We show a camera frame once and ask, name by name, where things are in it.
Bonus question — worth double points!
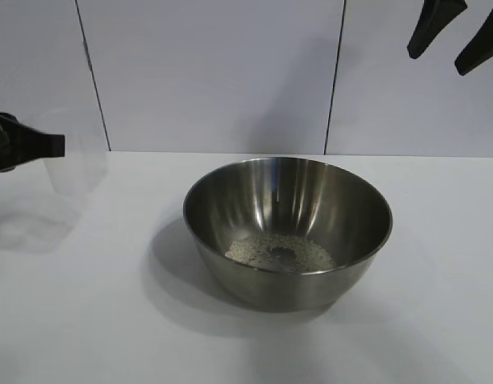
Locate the clear plastic measuring cup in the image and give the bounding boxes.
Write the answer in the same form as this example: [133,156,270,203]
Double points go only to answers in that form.
[41,110,110,198]

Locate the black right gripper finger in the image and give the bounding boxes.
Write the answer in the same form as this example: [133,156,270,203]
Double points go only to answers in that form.
[407,0,469,60]
[454,0,493,77]

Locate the stainless steel mixing bowl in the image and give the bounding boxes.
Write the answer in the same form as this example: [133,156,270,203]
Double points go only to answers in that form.
[182,156,394,314]

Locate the white rice grains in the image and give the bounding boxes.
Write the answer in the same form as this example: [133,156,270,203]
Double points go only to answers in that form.
[225,233,338,274]

